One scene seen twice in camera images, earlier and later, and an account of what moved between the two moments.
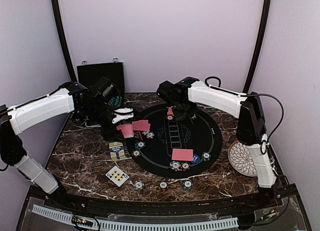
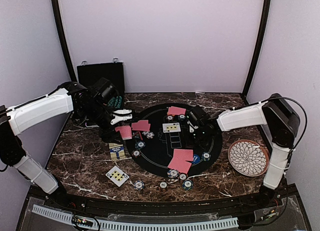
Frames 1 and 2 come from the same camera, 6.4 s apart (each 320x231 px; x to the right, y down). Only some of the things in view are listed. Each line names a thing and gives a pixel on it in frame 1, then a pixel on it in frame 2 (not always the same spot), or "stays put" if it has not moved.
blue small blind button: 196,158 stays put
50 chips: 206,156 stays put
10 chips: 175,166 to 172,173
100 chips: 185,166 to 182,176
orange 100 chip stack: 163,184 stays put
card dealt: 182,154 stays put
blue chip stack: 138,184 stays put
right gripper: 194,110 to 203,144
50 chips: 140,144 stays put
